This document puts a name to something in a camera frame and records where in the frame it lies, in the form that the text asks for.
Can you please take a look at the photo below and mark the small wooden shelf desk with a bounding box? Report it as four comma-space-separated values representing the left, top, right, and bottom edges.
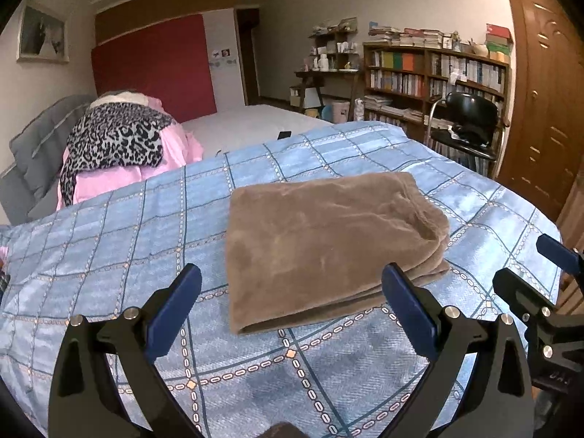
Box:
289, 30, 361, 112

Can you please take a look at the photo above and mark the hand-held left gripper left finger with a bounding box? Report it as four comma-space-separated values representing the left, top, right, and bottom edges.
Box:
48, 262, 204, 438

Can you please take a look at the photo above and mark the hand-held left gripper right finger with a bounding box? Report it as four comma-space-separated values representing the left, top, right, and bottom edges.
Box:
381, 262, 534, 438

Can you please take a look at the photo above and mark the pink waste bin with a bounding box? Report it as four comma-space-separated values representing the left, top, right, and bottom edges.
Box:
329, 99, 351, 125

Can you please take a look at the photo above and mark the white mattress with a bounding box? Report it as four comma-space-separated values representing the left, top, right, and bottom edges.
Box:
180, 104, 336, 158

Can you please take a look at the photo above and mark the wooden bookshelf with books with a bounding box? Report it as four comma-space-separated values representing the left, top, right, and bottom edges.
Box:
362, 42, 511, 165

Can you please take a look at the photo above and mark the blue plaid blanket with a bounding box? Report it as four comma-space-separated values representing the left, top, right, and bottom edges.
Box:
0, 121, 564, 438

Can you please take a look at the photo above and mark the black metal-frame chair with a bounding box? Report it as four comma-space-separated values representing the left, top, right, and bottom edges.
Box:
422, 91, 507, 178

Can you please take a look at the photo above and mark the framed wall picture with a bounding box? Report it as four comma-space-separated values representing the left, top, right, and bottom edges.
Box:
16, 2, 70, 65

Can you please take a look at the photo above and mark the red wall panel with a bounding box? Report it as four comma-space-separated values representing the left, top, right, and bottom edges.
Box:
90, 14, 217, 124

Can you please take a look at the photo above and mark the pink quilt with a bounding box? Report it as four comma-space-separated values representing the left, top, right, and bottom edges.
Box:
57, 96, 204, 206

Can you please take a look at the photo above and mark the white cloth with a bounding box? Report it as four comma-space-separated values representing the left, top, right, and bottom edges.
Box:
93, 90, 151, 108

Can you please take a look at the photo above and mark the pile of books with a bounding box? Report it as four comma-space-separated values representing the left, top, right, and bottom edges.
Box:
369, 22, 445, 49

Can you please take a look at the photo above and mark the brown wooden door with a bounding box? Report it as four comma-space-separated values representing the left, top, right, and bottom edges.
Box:
495, 0, 584, 222

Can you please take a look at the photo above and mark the brown towel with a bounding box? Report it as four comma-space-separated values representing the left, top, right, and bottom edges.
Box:
225, 171, 452, 336

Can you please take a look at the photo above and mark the leopard print cloth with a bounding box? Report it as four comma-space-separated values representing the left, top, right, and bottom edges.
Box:
59, 101, 176, 207

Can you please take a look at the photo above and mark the stack of colourful books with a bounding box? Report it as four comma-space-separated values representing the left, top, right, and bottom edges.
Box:
484, 23, 511, 64

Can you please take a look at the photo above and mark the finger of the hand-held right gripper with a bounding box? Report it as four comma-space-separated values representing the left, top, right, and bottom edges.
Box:
536, 234, 584, 279
493, 268, 560, 326

